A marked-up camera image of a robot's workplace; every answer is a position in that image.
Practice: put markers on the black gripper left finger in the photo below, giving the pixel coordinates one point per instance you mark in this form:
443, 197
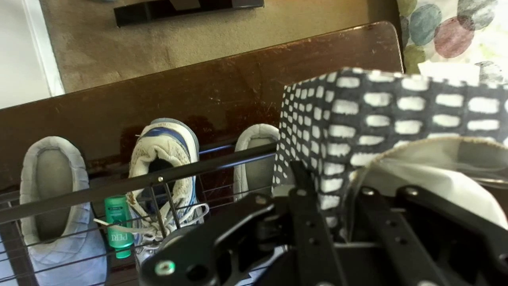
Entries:
316, 257

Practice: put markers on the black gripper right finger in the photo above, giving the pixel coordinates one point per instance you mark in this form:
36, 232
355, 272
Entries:
432, 241

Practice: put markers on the black white patterned tissue box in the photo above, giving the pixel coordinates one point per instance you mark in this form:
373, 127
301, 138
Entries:
381, 129

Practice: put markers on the black metal shoe rack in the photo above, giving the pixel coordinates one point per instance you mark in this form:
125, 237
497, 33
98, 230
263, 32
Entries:
122, 186

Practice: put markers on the grey slipper right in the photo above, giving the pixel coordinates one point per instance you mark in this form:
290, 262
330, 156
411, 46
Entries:
254, 175

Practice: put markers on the grey slipper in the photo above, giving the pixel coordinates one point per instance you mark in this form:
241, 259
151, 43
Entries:
63, 245
254, 175

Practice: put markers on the white blue sneaker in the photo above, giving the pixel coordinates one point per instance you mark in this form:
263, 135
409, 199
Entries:
166, 203

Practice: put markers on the green small bottle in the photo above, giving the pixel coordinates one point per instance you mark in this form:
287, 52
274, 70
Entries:
117, 218

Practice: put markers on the polka dot curtain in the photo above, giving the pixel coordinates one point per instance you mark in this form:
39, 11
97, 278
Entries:
455, 30

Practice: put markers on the grey slipper left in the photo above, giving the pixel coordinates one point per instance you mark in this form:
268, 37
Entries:
63, 245

